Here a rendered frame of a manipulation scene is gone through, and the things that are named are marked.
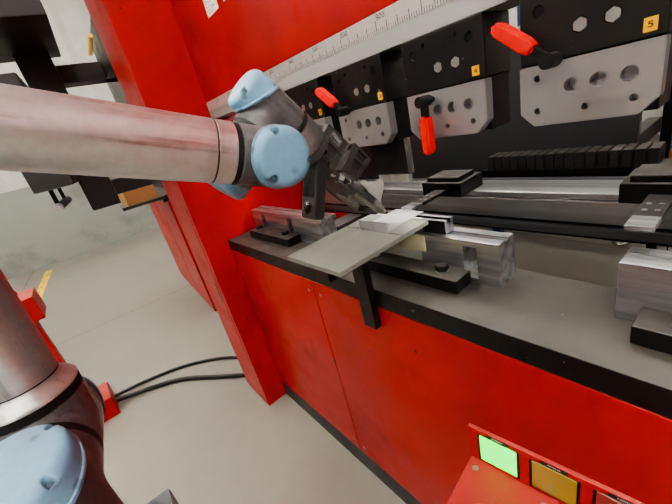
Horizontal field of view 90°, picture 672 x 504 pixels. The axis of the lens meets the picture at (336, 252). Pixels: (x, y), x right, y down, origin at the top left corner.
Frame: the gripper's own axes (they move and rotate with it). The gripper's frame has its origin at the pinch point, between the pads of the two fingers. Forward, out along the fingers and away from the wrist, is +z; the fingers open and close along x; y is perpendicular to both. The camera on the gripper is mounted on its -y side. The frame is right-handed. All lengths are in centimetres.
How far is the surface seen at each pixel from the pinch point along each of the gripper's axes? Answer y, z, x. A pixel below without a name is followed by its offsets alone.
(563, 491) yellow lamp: -30, 6, -44
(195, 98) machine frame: 27, -27, 85
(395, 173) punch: 10.8, 1.6, -0.7
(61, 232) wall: -96, -4, 701
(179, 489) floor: -115, 40, 79
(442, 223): 3.5, 9.6, -11.9
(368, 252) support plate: -10.0, -2.3, -7.4
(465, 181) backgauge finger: 21.7, 21.5, -4.8
